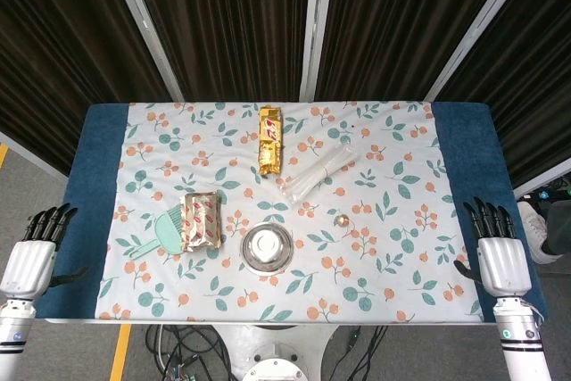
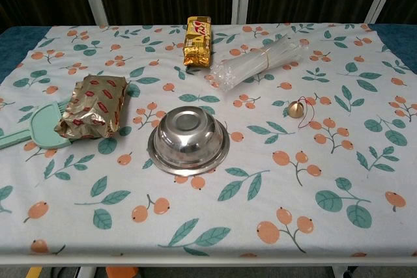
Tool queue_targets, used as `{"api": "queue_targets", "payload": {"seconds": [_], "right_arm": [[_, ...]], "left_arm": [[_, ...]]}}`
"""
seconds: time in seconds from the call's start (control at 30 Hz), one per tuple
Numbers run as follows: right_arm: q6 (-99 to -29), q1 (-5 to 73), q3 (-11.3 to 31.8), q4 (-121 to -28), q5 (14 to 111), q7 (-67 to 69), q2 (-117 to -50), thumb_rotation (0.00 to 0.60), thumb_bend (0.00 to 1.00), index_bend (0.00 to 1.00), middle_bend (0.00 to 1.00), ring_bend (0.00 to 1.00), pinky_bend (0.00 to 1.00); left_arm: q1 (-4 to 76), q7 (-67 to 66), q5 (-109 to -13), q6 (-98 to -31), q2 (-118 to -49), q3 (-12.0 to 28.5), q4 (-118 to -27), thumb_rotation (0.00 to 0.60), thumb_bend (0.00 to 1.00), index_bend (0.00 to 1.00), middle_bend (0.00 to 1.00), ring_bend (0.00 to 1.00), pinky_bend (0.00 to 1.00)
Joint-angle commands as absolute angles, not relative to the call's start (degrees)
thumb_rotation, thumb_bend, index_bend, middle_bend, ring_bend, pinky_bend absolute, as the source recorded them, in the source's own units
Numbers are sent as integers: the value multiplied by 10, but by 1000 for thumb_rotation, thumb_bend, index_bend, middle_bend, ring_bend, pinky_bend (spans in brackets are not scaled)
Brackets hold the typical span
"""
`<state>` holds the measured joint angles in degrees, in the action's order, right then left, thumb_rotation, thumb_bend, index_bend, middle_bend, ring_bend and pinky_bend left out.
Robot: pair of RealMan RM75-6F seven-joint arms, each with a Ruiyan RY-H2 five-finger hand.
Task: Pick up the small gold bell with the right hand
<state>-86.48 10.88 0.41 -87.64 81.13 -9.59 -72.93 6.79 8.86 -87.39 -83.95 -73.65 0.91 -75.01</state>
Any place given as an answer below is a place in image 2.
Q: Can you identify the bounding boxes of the floral white tablecloth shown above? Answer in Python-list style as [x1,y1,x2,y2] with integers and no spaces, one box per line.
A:
[0,23,417,258]

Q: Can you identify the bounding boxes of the gold foil snack bar pack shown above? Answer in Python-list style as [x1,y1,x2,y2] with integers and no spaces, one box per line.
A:
[182,16,212,69]

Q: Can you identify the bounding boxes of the orange object under table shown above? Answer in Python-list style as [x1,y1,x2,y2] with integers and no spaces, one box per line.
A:
[106,266,139,278]

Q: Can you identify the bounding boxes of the crumpled gold wrapper red lips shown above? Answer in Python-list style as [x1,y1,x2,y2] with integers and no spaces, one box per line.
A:
[54,75,128,139]

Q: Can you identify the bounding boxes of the mint green brush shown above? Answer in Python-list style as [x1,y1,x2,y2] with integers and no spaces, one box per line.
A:
[0,96,76,150]

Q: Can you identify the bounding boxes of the small brass bell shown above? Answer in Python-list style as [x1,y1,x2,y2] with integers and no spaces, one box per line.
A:
[287,96,316,129]

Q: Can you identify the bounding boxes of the upturned stainless steel bowl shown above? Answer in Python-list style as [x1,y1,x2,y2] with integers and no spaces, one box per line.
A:
[147,105,231,176]

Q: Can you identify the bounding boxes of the bundle of clear straws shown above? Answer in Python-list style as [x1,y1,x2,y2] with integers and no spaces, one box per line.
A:
[205,34,309,92]

